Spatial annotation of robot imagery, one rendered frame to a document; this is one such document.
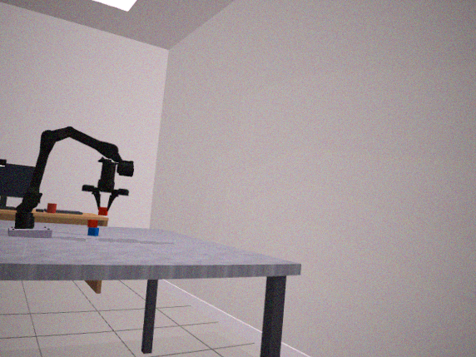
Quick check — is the blue cube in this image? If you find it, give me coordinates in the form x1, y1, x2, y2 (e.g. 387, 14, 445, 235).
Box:
87, 228, 99, 236

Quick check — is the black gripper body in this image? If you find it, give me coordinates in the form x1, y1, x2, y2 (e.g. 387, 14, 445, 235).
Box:
82, 173, 129, 196

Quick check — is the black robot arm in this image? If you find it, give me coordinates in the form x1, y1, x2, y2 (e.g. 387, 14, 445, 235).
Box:
14, 126, 134, 229

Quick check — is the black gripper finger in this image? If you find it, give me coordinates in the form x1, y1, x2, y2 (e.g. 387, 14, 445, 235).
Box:
92, 193, 101, 210
107, 196, 119, 211

